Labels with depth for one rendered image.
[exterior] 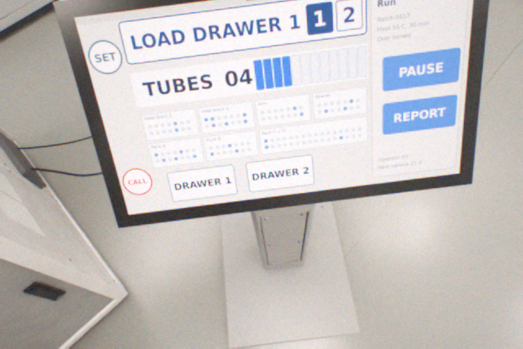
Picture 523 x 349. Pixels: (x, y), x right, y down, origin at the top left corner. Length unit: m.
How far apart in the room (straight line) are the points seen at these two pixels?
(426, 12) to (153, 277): 1.34
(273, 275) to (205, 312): 0.28
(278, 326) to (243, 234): 0.35
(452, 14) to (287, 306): 1.14
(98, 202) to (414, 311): 1.32
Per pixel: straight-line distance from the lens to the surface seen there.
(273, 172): 0.53
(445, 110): 0.57
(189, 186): 0.55
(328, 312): 1.47
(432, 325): 1.58
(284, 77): 0.50
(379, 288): 1.55
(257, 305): 1.46
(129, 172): 0.55
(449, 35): 0.55
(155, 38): 0.50
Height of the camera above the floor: 1.49
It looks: 61 degrees down
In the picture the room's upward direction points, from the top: 8 degrees counter-clockwise
